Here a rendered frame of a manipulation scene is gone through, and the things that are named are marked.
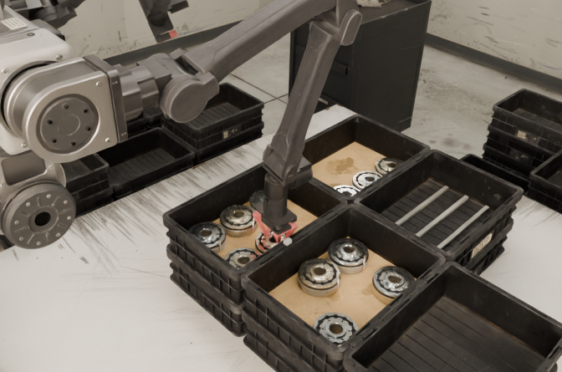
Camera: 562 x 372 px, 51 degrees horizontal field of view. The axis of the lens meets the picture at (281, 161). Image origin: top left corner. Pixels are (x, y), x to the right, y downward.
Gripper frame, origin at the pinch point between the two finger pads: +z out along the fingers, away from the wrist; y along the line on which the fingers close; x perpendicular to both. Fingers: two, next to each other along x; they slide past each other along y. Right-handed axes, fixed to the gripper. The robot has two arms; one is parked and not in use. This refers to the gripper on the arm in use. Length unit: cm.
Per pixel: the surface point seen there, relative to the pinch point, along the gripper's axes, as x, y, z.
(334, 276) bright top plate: -4.2, -18.5, 1.1
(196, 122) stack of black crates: -49, 122, 38
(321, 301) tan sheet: 1.7, -20.9, 4.0
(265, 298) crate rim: 17.6, -19.6, -5.6
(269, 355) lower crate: 16.1, -20.0, 13.8
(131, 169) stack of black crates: -13, 119, 49
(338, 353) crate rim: 14.6, -39.5, -5.7
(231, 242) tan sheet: 7.1, 9.4, 4.2
